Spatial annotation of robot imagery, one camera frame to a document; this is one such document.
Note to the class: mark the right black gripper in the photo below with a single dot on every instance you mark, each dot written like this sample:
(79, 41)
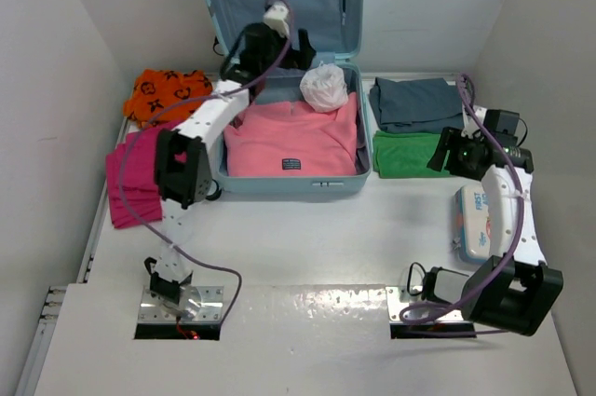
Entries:
(452, 139)

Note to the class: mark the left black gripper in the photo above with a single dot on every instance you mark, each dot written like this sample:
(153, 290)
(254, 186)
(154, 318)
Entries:
(297, 57)

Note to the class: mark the white plastic bag bundle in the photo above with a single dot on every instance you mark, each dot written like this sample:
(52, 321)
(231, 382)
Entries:
(324, 88)

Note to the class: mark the grey-blue garment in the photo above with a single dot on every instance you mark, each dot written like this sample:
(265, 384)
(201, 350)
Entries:
(424, 105)

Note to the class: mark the green towel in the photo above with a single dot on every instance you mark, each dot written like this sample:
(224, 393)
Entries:
(404, 155)

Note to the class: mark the white first aid case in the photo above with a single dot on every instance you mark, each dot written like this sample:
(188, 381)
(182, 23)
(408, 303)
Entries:
(472, 227)

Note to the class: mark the pink sweatshirt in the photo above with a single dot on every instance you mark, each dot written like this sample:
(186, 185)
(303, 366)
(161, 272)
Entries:
(285, 139)

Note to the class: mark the orange patterned fleece cloth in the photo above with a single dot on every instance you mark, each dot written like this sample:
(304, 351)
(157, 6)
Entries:
(154, 90)

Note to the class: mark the magenta cloth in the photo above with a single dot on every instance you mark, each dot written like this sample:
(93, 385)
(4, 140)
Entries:
(138, 183)

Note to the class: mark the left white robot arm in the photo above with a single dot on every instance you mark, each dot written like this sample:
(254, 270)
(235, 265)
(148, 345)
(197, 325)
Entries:
(182, 165)

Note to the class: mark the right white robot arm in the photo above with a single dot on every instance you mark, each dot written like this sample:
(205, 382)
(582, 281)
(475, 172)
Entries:
(514, 289)

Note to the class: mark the front suitcase wheel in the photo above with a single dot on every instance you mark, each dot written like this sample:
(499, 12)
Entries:
(215, 191)

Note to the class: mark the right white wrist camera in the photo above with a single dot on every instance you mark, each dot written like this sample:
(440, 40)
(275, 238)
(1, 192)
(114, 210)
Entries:
(471, 128)

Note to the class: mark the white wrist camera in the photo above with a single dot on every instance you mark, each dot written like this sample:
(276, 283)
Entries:
(471, 128)
(277, 18)

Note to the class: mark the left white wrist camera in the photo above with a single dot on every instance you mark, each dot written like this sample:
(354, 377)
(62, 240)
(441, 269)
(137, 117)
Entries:
(277, 18)

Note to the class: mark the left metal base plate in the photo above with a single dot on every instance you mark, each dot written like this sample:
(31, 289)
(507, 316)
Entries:
(197, 305)

